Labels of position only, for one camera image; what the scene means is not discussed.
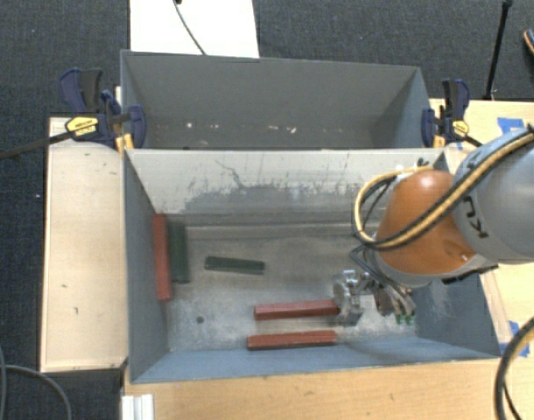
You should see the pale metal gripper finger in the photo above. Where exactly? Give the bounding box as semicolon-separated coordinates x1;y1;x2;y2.
334;295;365;327
333;269;368;299

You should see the red-brown flat block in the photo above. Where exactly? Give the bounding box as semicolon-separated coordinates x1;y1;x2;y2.
253;298;341;322
151;213;174;303
246;329;339;352

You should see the grey metal bin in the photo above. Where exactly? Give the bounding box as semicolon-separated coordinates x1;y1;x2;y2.
119;49;502;386

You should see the dark green flat block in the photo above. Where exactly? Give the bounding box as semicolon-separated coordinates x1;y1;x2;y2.
203;255;266;276
167;220;192;285

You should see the pale wood flat board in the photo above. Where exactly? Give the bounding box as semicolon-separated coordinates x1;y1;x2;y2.
39;117;129;374

